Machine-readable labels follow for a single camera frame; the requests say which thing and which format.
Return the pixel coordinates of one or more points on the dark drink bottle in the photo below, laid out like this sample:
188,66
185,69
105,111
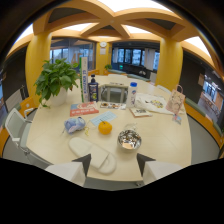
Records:
93,88

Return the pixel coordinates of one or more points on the white office chair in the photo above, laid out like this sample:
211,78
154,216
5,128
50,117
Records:
17,128

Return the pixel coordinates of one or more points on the white slipper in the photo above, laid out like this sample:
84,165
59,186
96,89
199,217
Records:
93,154

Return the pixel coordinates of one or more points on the light blue face mask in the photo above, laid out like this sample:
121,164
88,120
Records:
104,117

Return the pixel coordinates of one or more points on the green potted plant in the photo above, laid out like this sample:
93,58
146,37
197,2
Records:
55,81

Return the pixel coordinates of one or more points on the tall white green box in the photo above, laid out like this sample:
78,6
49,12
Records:
84,79

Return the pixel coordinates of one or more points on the shiny metal bowl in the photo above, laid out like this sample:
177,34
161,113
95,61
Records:
129,139

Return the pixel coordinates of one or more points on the small picture book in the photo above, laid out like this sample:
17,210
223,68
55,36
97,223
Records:
140,112

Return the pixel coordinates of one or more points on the white printed tote bag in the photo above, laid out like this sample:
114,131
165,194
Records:
153,103

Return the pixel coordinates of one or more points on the flat photo card strip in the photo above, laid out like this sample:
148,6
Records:
113,105

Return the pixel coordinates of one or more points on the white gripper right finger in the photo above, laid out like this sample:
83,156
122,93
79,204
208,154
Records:
156,170

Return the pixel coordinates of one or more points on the white round wall clock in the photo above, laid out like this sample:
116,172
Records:
103,44

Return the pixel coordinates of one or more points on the pink paper gift bag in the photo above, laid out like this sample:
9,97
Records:
175,101

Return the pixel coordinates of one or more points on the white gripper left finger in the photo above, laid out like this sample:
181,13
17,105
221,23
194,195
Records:
68,171

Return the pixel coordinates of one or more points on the white bottle blue cap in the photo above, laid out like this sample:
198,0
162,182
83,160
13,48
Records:
132,95

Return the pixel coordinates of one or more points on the blue plush toy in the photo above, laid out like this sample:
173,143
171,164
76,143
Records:
74,124

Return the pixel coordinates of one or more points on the red printed booklet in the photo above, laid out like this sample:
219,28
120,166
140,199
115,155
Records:
84,108

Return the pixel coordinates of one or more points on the orange fruit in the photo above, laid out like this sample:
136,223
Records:
105,128

